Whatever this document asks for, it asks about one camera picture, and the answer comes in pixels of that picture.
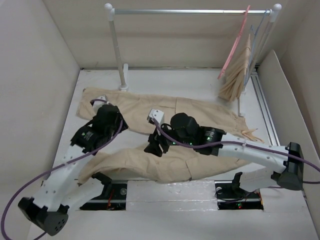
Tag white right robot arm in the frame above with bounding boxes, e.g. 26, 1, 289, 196
144, 109, 304, 197

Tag aluminium side rail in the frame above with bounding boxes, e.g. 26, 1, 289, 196
250, 69, 280, 146

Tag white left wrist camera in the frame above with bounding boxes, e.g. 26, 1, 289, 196
90, 95, 109, 112

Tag beige trousers on hanger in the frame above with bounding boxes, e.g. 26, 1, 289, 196
218, 34, 252, 102

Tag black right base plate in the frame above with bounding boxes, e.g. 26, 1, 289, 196
214, 172, 264, 210

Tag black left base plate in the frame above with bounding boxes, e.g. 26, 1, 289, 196
79, 181, 128, 211

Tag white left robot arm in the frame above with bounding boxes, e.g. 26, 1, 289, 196
18, 104, 128, 236

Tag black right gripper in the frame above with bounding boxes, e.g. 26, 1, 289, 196
143, 121, 194, 157

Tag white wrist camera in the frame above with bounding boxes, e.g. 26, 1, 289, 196
90, 95, 109, 112
147, 108, 165, 125

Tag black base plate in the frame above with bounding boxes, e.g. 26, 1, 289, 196
214, 172, 264, 210
79, 181, 128, 211

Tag beige trousers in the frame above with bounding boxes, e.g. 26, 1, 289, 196
75, 86, 265, 183
218, 34, 252, 102

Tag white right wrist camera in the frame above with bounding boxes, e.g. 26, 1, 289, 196
147, 108, 165, 125

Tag blue wire hanger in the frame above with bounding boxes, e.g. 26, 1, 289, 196
243, 9, 272, 88

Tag pink plastic hanger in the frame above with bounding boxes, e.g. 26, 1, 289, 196
217, 5, 251, 80

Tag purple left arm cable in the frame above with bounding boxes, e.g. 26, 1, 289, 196
0, 98, 125, 240

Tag white clothes rack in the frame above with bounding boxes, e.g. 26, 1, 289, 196
104, 2, 283, 117

